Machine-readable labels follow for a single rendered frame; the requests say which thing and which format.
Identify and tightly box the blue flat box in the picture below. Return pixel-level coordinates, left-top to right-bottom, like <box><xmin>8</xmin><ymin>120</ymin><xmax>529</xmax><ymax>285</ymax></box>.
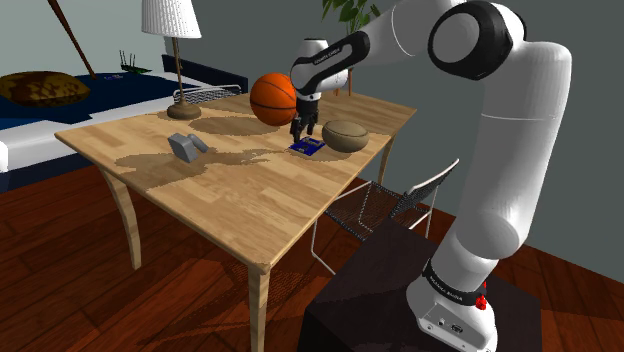
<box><xmin>288</xmin><ymin>136</ymin><xmax>326</xmax><ymax>157</ymax></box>

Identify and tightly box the tan round bowl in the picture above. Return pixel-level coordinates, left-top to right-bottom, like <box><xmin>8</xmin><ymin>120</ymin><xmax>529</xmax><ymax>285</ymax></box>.
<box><xmin>321</xmin><ymin>119</ymin><xmax>371</xmax><ymax>154</ymax></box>

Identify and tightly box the orange basketball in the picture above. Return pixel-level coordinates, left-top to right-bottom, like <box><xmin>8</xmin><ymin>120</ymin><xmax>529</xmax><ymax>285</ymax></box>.
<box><xmin>249</xmin><ymin>72</ymin><xmax>299</xmax><ymax>128</ymax></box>

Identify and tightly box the wooden table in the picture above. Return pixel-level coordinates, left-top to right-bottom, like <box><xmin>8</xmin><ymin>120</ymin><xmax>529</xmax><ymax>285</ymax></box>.
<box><xmin>54</xmin><ymin>89</ymin><xmax>418</xmax><ymax>352</ymax></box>

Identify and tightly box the green potted plant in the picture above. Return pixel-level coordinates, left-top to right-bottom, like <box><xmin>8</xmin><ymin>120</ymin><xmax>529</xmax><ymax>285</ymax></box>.
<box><xmin>321</xmin><ymin>0</ymin><xmax>382</xmax><ymax>97</ymax></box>

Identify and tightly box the grey angular object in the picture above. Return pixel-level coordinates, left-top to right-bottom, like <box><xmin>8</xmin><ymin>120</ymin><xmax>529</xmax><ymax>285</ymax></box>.
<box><xmin>167</xmin><ymin>133</ymin><xmax>211</xmax><ymax>164</ymax></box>

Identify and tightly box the white shade table lamp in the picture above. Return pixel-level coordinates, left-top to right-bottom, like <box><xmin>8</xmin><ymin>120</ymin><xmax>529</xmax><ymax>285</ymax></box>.
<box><xmin>141</xmin><ymin>0</ymin><xmax>203</xmax><ymax>121</ymax></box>

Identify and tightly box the dark router with antennas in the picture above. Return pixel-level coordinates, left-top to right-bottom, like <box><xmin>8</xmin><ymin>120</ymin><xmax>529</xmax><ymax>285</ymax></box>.
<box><xmin>119</xmin><ymin>49</ymin><xmax>153</xmax><ymax>75</ymax></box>

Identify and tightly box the dark robot stand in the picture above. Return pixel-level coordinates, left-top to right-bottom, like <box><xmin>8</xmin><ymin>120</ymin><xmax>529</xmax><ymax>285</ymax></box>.
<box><xmin>297</xmin><ymin>217</ymin><xmax>543</xmax><ymax>352</ymax></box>

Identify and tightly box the bed with dark blue cover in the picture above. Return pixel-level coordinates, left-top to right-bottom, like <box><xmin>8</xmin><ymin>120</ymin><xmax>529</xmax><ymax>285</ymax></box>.
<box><xmin>0</xmin><ymin>54</ymin><xmax>249</xmax><ymax>195</ymax></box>

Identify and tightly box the brown wooden bat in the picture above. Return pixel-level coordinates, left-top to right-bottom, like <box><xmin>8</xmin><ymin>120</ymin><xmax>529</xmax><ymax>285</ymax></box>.
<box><xmin>47</xmin><ymin>0</ymin><xmax>98</xmax><ymax>81</ymax></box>

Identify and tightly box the brown patterned pillow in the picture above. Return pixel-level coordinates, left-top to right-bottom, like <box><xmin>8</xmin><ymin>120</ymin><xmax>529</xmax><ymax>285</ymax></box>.
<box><xmin>0</xmin><ymin>70</ymin><xmax>92</xmax><ymax>108</ymax></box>

